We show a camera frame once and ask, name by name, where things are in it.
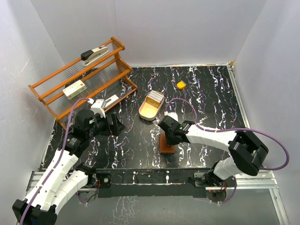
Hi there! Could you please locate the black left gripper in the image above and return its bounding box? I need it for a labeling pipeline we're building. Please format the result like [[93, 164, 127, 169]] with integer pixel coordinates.
[[87, 112, 125, 139]]

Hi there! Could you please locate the brown leather card holder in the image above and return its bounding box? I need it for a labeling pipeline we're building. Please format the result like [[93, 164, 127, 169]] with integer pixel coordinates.
[[159, 134, 175, 154]]

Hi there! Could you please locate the beige oval tray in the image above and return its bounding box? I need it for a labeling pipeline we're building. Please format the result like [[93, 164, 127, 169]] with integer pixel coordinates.
[[139, 95, 164, 121]]

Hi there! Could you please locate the stack of credit cards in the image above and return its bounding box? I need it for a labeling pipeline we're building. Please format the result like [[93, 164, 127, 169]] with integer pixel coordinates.
[[148, 90, 165, 103]]

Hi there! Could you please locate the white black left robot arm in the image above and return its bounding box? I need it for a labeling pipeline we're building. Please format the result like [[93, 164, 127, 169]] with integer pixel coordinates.
[[12, 110, 125, 225]]

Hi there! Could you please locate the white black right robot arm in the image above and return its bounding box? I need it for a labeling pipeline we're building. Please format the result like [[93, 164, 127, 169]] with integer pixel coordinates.
[[158, 115, 269, 186]]

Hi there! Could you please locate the small white stapler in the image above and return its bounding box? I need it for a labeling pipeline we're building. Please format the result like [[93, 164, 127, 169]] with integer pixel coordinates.
[[105, 95, 119, 109]]

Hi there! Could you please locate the yellow tape measure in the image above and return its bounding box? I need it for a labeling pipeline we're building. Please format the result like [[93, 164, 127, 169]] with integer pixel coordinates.
[[176, 81, 186, 90]]

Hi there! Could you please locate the orange wooden shelf rack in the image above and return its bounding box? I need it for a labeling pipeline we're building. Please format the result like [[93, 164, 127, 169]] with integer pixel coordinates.
[[29, 37, 138, 128]]

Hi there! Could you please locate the white red staples box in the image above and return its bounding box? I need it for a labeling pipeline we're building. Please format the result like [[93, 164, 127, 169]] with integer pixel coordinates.
[[63, 80, 87, 100]]

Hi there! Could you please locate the black white stapler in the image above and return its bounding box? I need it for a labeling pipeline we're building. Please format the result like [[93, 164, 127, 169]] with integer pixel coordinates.
[[81, 45, 109, 67]]

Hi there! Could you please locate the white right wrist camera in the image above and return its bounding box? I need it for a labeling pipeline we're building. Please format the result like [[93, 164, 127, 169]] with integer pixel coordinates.
[[164, 111, 179, 122]]

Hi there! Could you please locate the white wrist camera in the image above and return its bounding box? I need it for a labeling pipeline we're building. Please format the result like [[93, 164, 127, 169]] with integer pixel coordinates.
[[90, 99, 106, 118], [164, 111, 179, 122]]

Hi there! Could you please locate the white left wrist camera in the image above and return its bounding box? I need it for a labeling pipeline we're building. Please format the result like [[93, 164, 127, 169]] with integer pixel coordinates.
[[90, 99, 106, 118]]

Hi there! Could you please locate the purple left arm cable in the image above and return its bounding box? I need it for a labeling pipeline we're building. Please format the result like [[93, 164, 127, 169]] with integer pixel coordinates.
[[19, 97, 93, 224]]

